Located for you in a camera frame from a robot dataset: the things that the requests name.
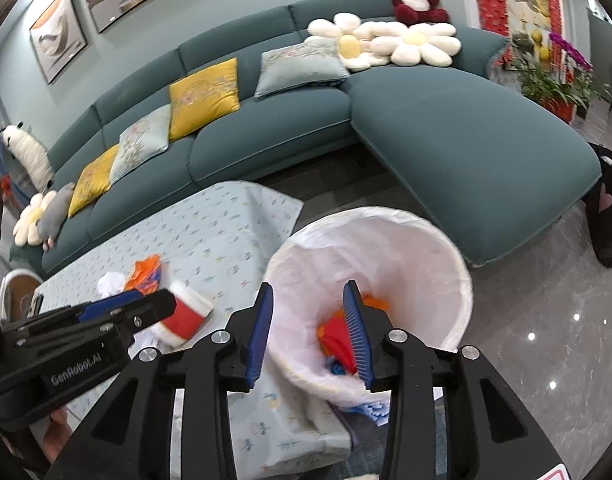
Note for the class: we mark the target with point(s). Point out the blue white printed mat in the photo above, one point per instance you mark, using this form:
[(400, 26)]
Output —
[(371, 406)]

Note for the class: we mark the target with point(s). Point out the green potted plant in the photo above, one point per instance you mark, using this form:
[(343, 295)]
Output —
[(541, 85)]

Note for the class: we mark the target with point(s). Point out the white plush toy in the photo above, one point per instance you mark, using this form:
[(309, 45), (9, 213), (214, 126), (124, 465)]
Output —
[(28, 152)]

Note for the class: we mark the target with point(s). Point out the person's left hand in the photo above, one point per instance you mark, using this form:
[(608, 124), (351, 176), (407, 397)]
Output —
[(58, 430)]

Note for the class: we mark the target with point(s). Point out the orange plastic scrap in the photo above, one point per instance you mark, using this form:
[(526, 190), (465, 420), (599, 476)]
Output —
[(378, 304)]

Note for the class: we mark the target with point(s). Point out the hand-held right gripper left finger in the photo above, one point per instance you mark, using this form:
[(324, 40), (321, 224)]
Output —
[(258, 340)]

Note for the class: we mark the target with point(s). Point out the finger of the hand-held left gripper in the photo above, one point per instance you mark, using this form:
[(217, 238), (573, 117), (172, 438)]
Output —
[(111, 304), (156, 310)]

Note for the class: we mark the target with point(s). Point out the white crumpled tissue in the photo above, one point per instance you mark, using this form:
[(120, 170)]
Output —
[(111, 284)]

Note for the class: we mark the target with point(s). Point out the orange blue plastic wrapper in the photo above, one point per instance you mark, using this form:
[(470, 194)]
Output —
[(146, 275)]

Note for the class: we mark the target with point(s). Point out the white round chair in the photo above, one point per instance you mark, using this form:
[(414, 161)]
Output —
[(16, 292)]

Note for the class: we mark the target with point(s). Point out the teal corner sofa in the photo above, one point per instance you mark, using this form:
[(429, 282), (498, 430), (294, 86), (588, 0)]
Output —
[(436, 150)]

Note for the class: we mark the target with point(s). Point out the small yellow embroidered cushion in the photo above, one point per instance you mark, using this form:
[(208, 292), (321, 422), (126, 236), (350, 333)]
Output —
[(93, 180)]

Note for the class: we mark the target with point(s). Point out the floral light blue tablecloth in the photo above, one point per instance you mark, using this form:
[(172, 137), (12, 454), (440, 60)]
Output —
[(211, 240)]

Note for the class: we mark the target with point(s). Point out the waste bin with white liner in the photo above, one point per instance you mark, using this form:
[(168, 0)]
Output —
[(416, 280)]

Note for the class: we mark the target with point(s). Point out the grey plush mouse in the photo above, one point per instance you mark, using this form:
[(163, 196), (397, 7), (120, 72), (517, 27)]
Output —
[(56, 215)]

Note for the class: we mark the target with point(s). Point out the large yellow embroidered cushion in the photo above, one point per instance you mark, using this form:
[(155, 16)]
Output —
[(203, 97)]

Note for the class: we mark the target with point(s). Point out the small framed wall picture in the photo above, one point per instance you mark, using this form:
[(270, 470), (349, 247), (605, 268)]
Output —
[(58, 35)]

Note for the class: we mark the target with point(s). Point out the light blue embroidered cushion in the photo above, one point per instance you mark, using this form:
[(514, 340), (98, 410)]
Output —
[(298, 65), (141, 142)]

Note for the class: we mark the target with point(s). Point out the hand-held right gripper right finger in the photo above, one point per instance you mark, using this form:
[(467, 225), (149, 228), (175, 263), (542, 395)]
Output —
[(358, 340)]

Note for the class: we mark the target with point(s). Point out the purple orchid plant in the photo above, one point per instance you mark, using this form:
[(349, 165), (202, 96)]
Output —
[(573, 55)]

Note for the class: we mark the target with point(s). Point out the black bag with pink heart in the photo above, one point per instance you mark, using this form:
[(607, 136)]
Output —
[(608, 210)]

